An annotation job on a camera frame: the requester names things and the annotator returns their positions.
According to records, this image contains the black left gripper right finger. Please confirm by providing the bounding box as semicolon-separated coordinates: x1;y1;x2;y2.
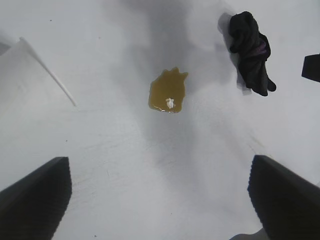
247;154;320;240

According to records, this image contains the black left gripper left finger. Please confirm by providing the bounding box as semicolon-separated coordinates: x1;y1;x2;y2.
0;156;73;240

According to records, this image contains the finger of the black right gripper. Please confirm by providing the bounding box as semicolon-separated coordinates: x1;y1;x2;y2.
301;52;320;84

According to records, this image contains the black cloth rag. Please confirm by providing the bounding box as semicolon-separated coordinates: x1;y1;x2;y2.
228;10;278;97

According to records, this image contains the white paper cup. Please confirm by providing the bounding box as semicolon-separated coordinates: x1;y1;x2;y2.
0;36;78;108

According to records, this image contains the brown liquid spill puddle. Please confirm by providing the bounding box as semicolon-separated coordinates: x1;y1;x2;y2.
147;66;189;114

